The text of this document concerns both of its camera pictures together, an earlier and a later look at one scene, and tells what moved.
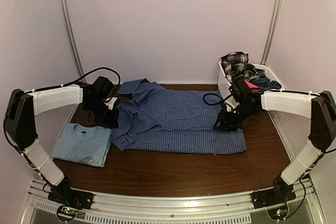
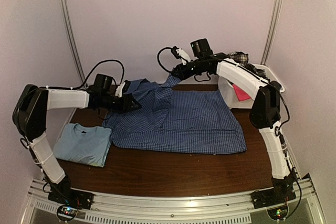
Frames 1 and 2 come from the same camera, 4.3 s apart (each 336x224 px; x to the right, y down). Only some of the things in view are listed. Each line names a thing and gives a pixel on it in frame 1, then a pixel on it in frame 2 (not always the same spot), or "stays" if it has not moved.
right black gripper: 225,123 to 182,75
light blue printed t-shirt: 79,144 stays
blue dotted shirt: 159,120 stays
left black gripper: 111,123 to 128,103
